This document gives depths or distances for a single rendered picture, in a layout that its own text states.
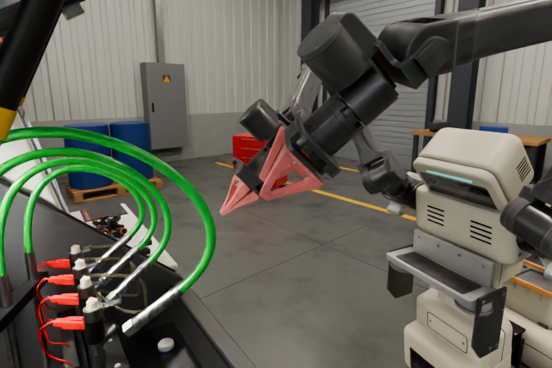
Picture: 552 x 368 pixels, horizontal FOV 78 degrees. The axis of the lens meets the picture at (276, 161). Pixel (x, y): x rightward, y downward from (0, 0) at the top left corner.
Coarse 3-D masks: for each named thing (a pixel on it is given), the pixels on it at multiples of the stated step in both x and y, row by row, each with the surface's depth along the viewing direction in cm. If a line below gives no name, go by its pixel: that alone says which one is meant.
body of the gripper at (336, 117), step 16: (336, 96) 42; (320, 112) 41; (336, 112) 40; (304, 128) 41; (320, 128) 40; (336, 128) 40; (352, 128) 40; (304, 144) 38; (320, 144) 41; (336, 144) 41
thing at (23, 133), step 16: (32, 128) 41; (48, 128) 41; (64, 128) 42; (0, 144) 41; (112, 144) 43; (128, 144) 44; (144, 160) 45; (160, 160) 45; (176, 176) 46; (192, 192) 47; (208, 208) 48; (208, 224) 48; (208, 240) 49; (208, 256) 49; (192, 272) 50
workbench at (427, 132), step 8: (432, 128) 504; (440, 128) 509; (480, 128) 473; (488, 128) 468; (496, 128) 462; (504, 128) 457; (416, 136) 522; (432, 136) 561; (520, 136) 460; (528, 136) 460; (536, 136) 460; (416, 144) 524; (528, 144) 414; (536, 144) 408; (544, 144) 452; (416, 152) 528; (528, 152) 417; (536, 152) 443; (544, 152) 453; (536, 160) 450; (544, 160) 457; (536, 168) 457; (536, 176) 462
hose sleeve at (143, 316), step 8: (176, 288) 49; (168, 296) 49; (176, 296) 49; (152, 304) 49; (160, 304) 49; (168, 304) 49; (144, 312) 49; (152, 312) 48; (136, 320) 48; (144, 320) 48; (136, 328) 49
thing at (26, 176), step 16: (48, 160) 62; (64, 160) 62; (80, 160) 64; (32, 176) 60; (128, 176) 70; (16, 192) 59; (144, 192) 72; (0, 208) 58; (0, 224) 58; (0, 240) 59; (144, 240) 74; (0, 256) 59; (128, 256) 72; (0, 272) 59; (112, 272) 70; (0, 288) 60; (0, 304) 60
